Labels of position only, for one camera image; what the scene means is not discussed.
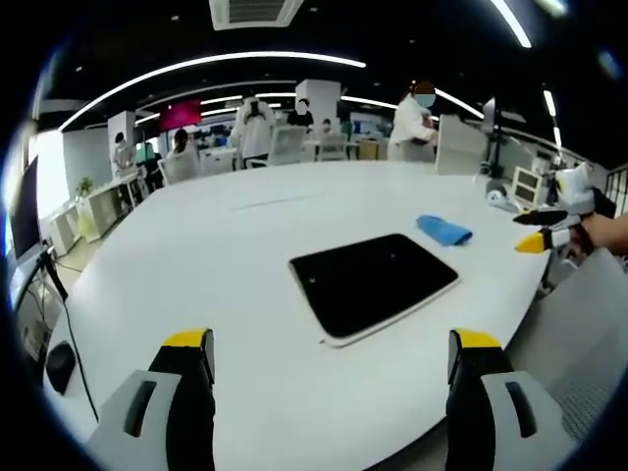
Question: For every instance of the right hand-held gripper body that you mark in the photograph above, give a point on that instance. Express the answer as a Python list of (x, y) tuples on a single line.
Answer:
[(576, 189)]

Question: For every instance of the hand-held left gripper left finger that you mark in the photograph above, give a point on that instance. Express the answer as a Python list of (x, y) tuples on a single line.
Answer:
[(147, 407)]

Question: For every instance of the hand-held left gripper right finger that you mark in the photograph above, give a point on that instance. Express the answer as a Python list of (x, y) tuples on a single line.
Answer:
[(510, 412)]

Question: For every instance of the blue cleaning cloth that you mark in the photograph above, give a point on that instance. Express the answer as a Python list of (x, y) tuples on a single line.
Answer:
[(444, 229)]

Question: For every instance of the black mirror with white frame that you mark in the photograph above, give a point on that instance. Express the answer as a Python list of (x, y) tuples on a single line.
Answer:
[(373, 284)]

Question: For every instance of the person's right hand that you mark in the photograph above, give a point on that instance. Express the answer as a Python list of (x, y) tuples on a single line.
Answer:
[(606, 233)]

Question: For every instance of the white framed box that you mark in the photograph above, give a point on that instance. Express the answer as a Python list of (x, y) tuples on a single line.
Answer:
[(527, 184)]

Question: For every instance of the black computer mouse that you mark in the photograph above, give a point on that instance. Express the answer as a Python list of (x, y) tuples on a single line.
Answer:
[(61, 367)]

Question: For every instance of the grey mesh office chair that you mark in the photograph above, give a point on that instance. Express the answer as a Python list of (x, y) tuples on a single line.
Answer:
[(574, 333)]

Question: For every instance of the white desk partition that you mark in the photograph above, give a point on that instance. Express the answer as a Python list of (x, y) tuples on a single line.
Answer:
[(458, 147)]

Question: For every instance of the monitor on stand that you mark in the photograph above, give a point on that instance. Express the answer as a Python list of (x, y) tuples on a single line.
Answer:
[(490, 115)]

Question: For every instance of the low white cabinet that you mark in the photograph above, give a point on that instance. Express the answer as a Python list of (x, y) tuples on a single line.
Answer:
[(86, 216)]

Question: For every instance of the green potted plant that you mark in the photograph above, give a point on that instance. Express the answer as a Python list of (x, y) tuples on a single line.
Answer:
[(84, 186)]

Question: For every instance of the black computer monitor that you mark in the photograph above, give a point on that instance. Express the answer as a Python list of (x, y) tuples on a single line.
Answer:
[(24, 211)]

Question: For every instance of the white office chair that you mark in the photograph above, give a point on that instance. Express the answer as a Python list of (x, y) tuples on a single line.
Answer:
[(179, 168), (284, 146)]

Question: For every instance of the curved ceiling light strip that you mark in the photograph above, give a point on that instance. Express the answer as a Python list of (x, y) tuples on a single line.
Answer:
[(206, 64)]

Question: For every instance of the ceiling air vent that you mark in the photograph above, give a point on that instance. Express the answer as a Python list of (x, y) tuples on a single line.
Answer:
[(255, 14)]

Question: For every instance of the pink wall screen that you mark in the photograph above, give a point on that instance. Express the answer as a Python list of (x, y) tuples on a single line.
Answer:
[(179, 116)]

